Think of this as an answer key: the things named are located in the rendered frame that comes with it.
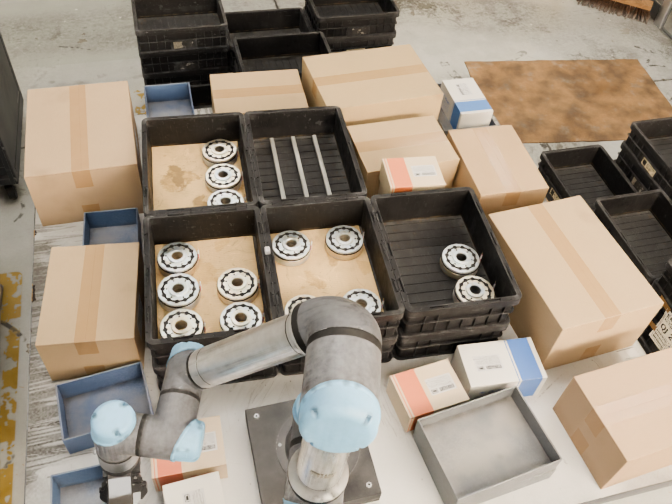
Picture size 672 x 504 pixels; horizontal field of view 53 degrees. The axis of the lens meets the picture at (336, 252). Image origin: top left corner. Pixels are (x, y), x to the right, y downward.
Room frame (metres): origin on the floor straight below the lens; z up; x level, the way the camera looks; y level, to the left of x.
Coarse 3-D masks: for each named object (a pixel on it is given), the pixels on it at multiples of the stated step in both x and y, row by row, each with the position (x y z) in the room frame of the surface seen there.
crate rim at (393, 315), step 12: (276, 204) 1.25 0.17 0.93; (288, 204) 1.26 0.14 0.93; (300, 204) 1.26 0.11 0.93; (312, 204) 1.27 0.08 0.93; (324, 204) 1.28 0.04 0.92; (264, 216) 1.20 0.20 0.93; (372, 216) 1.26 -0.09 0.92; (264, 228) 1.16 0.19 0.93; (384, 252) 1.12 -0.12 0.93; (384, 264) 1.09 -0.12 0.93; (276, 276) 1.01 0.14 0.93; (276, 288) 0.97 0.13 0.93; (396, 288) 1.01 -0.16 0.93; (276, 300) 0.94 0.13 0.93; (396, 300) 0.98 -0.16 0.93; (384, 312) 0.94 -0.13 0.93; (396, 312) 0.94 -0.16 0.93
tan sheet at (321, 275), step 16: (272, 240) 1.21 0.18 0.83; (320, 240) 1.23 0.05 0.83; (320, 256) 1.17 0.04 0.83; (288, 272) 1.10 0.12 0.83; (304, 272) 1.11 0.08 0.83; (320, 272) 1.12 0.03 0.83; (336, 272) 1.12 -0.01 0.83; (352, 272) 1.13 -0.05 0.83; (368, 272) 1.13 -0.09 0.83; (288, 288) 1.05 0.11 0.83; (304, 288) 1.06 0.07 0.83; (320, 288) 1.06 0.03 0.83; (336, 288) 1.07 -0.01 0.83; (352, 288) 1.07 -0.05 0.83; (368, 288) 1.08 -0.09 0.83
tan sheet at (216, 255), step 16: (208, 240) 1.18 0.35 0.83; (224, 240) 1.19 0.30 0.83; (240, 240) 1.20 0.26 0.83; (208, 256) 1.13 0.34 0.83; (224, 256) 1.13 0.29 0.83; (240, 256) 1.14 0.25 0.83; (160, 272) 1.06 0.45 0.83; (208, 272) 1.07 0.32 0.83; (256, 272) 1.09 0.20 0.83; (208, 288) 1.02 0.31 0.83; (208, 304) 0.97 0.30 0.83; (224, 304) 0.98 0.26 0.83; (256, 304) 0.99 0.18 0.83; (160, 320) 0.91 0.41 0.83; (208, 320) 0.93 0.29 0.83; (160, 336) 0.87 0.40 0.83
